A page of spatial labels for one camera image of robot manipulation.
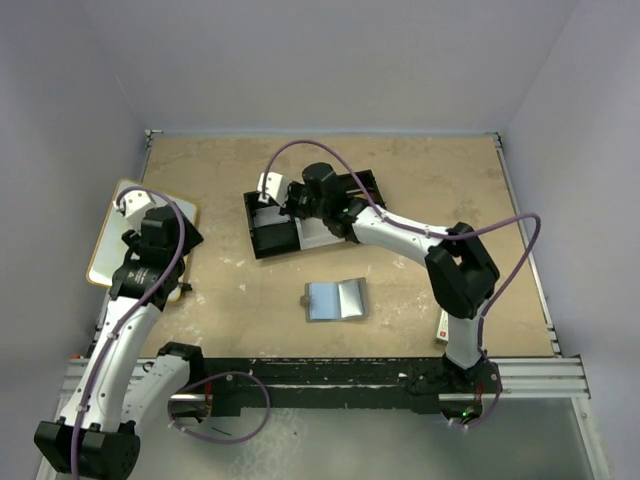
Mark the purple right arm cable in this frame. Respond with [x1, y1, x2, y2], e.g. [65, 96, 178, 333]
[264, 139, 543, 351]

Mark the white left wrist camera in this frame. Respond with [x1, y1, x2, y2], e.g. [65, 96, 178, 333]
[114, 190, 156, 230]

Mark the three-compartment card tray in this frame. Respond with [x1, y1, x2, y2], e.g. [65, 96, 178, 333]
[244, 169, 386, 260]

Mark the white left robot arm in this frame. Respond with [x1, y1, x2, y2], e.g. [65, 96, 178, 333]
[34, 202, 206, 479]

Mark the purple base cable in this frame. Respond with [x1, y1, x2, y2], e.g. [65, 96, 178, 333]
[167, 370, 272, 444]
[447, 349, 503, 430]

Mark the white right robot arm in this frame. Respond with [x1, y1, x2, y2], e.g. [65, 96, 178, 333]
[269, 162, 500, 391]

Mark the small white red box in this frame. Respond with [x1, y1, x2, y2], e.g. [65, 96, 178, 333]
[435, 310, 449, 344]

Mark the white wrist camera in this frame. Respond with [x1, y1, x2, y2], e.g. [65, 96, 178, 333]
[257, 172, 292, 207]
[114, 190, 156, 230]

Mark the grey card holder wallet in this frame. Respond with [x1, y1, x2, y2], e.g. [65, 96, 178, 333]
[300, 277, 370, 323]

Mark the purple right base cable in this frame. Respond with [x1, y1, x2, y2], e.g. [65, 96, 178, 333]
[447, 349, 503, 430]

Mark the aluminium frame rail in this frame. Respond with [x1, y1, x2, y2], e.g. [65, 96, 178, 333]
[59, 357, 591, 404]

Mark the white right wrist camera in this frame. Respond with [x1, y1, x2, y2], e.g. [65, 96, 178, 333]
[257, 172, 292, 207]

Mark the wood-framed whiteboard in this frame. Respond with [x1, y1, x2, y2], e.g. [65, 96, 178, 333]
[86, 178, 199, 302]

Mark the silver card in tray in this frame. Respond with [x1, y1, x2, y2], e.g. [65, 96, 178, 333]
[253, 206, 291, 228]

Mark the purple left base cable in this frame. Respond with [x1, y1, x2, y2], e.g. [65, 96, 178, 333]
[167, 370, 272, 444]

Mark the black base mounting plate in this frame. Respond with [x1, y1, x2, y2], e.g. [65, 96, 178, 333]
[179, 357, 502, 418]

